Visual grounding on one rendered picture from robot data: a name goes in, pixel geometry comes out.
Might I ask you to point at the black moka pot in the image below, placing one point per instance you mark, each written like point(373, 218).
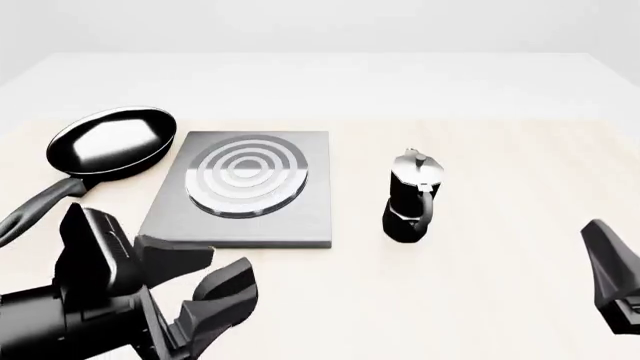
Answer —
point(405, 210)

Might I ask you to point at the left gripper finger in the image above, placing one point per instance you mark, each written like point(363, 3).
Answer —
point(225, 296)
point(170, 258)

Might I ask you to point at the black frying pan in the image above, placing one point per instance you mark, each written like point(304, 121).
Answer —
point(65, 153)

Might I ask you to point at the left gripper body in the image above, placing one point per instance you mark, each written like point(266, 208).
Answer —
point(155, 330)

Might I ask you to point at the flat stove plate with rings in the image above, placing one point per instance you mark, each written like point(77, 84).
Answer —
point(300, 210)

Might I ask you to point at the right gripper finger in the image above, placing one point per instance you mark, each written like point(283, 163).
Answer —
point(615, 262)

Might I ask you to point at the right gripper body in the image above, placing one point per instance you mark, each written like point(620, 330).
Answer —
point(622, 313)

